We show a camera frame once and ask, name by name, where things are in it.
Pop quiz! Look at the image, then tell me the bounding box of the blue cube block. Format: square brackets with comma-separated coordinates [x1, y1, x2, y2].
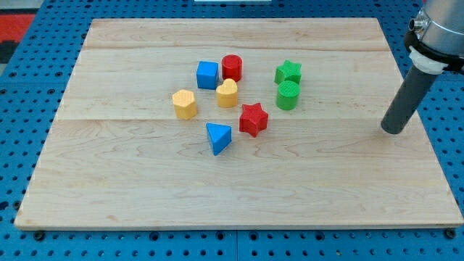
[196, 61, 218, 90]

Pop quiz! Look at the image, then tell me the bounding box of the yellow heart block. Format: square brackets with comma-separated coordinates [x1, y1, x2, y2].
[216, 78, 238, 108]

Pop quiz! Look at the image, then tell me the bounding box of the blue triangle block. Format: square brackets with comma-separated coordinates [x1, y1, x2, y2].
[206, 123, 232, 156]

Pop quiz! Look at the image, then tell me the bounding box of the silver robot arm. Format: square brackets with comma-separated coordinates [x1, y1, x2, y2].
[381, 0, 463, 134]

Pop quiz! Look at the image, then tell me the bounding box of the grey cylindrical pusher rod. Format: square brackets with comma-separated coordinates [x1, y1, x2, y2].
[381, 65, 438, 134]

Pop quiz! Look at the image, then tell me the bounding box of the green star block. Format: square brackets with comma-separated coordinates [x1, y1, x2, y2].
[274, 60, 302, 84]

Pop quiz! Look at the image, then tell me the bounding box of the wooden board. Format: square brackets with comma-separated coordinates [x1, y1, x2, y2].
[14, 18, 463, 231]

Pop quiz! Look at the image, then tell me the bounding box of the red star block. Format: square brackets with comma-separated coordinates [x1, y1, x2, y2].
[239, 103, 268, 138]

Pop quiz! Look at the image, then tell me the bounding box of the red cylinder block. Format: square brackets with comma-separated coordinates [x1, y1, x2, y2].
[221, 54, 243, 82]

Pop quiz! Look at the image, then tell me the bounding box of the green cylinder block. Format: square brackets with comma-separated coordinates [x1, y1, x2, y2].
[276, 80, 300, 110]

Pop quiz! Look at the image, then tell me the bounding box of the yellow hexagon block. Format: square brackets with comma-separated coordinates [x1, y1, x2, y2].
[172, 89, 197, 120]

